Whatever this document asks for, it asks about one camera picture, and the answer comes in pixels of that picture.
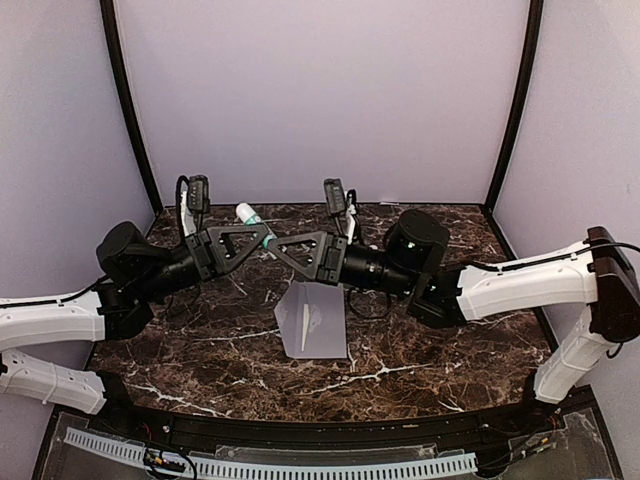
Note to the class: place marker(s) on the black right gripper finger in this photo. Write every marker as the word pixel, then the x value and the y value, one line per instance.
pixel 306 264
pixel 308 241

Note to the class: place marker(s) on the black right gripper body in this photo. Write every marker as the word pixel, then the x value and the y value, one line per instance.
pixel 333 262

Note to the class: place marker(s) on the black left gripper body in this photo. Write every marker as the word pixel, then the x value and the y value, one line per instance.
pixel 201 251

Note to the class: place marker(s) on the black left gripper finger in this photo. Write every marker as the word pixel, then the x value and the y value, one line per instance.
pixel 232 250
pixel 257 231

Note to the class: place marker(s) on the white green glue stick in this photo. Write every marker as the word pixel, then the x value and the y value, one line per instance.
pixel 248 216

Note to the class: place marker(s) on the cream lined letter paper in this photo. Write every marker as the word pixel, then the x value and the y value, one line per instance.
pixel 305 326

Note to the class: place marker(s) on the grey paper envelope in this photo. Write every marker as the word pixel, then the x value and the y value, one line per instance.
pixel 327 328

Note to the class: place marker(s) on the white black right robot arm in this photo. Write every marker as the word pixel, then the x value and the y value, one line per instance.
pixel 594 272

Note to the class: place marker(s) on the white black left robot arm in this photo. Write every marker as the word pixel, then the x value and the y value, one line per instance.
pixel 117 306

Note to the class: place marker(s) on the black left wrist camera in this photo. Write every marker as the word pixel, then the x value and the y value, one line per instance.
pixel 192 203

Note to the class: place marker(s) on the black front frame rail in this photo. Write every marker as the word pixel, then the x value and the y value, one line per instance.
pixel 484 429

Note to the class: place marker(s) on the white slotted cable duct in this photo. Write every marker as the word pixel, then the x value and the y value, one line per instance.
pixel 254 464

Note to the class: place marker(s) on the black left corner post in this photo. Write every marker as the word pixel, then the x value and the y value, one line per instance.
pixel 126 102

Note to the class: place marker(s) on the black corner post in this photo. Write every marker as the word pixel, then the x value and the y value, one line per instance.
pixel 126 102
pixel 518 103

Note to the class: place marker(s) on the black right corner post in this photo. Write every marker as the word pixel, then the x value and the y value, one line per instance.
pixel 518 103

